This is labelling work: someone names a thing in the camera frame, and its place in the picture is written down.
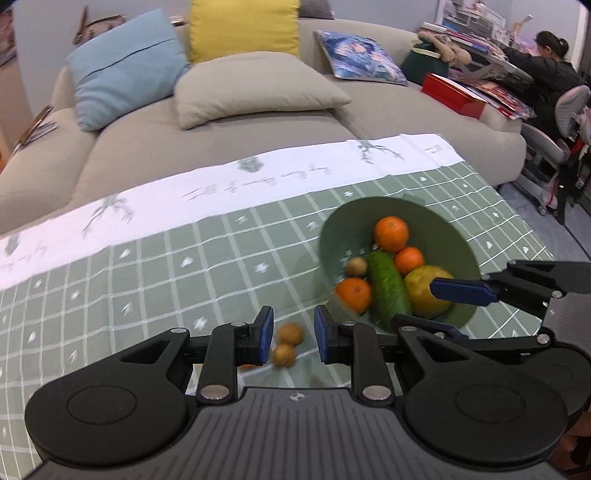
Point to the grey office chair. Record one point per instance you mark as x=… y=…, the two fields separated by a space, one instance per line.
x=551 y=176

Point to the green cucumber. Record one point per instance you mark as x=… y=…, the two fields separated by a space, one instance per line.
x=389 y=293

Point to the orange mandarin on table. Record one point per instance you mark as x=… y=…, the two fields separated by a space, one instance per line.
x=355 y=293

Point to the dark green colander bowl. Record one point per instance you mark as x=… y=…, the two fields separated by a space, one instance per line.
x=349 y=232

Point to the seated person in black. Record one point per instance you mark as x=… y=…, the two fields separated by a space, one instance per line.
x=552 y=75

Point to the brown longan in bowl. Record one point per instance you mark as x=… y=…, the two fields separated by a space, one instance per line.
x=357 y=267

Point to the brown longan lower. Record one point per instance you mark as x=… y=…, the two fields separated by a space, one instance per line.
x=284 y=356

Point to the light blue cushion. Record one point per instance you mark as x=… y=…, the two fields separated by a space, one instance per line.
x=131 y=66

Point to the red box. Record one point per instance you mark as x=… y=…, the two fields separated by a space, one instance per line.
x=453 y=95

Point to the blue patterned cushion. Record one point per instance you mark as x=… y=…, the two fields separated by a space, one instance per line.
x=358 y=58

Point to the magazines pile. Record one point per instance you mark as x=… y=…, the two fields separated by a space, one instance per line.
x=501 y=99

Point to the yellow cushion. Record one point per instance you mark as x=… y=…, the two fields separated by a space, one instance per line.
x=219 y=28

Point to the orange mandarin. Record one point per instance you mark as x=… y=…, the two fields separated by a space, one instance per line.
x=355 y=293
x=408 y=259
x=391 y=234

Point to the dark green bag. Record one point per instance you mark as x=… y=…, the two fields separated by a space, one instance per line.
x=424 y=59

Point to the beige sofa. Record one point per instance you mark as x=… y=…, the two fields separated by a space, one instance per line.
x=69 y=168

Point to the brown longan upper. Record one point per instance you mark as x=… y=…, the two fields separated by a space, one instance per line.
x=290 y=334

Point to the plush toy beige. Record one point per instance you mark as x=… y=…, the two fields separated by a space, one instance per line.
x=450 y=52

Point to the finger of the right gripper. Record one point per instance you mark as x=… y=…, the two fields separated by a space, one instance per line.
x=496 y=345
x=529 y=286

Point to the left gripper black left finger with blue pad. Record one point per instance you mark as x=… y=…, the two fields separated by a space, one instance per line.
x=171 y=356

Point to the green grid tablecloth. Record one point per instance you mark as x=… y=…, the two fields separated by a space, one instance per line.
x=207 y=247

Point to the beige cushion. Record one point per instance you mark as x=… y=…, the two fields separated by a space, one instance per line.
x=251 y=83

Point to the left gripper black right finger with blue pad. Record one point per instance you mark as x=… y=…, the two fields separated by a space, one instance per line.
x=365 y=351

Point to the yellow pear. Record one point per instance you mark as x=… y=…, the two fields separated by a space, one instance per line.
x=424 y=303

